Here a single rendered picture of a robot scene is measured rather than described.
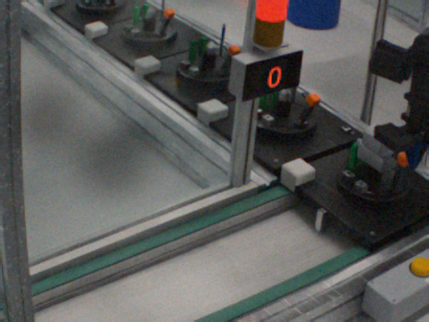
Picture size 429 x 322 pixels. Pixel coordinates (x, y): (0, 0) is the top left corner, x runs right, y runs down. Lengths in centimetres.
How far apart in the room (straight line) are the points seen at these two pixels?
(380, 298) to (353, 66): 101
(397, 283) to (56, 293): 57
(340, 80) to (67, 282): 107
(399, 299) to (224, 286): 29
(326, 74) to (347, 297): 93
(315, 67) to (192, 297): 99
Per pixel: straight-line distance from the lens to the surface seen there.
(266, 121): 183
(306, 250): 166
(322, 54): 246
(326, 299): 150
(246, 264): 162
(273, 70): 156
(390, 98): 230
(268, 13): 151
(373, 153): 169
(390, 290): 154
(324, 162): 179
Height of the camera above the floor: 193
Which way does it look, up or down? 35 degrees down
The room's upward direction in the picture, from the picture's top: 7 degrees clockwise
